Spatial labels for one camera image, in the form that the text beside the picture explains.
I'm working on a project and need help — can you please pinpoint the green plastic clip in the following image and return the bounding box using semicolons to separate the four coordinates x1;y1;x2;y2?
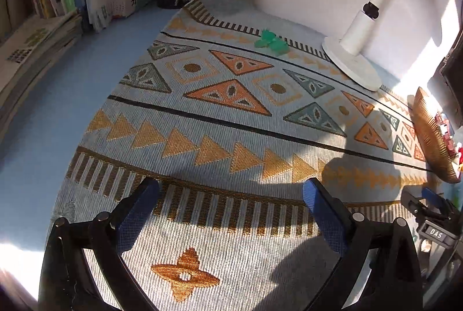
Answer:
253;29;290;56

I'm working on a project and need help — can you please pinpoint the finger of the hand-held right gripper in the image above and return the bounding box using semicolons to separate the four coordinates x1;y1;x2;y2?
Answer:
420;187;453;215
401;185;428;222

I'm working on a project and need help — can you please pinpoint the red box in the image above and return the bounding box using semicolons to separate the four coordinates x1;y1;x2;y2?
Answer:
435;111;457;157

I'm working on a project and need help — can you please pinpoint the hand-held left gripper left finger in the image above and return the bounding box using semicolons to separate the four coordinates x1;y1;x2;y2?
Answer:
38;177;161;311

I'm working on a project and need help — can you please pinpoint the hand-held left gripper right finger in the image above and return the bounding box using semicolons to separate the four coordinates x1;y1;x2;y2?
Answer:
303;177;424;311

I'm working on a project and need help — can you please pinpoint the patterned woven mat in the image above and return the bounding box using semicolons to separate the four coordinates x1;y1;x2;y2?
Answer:
47;0;447;311

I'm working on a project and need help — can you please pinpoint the stack of lying books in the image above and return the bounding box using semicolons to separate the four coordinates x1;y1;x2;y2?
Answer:
0;12;84;141

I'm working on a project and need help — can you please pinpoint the black monitor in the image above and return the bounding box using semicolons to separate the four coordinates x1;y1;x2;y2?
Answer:
438;39;463;125

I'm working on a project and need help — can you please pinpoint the woven bamboo basket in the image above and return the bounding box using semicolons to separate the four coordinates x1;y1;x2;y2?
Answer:
412;87;463;184

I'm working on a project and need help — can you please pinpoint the white lamp stand base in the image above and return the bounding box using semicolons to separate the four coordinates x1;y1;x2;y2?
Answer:
322;0;415;92

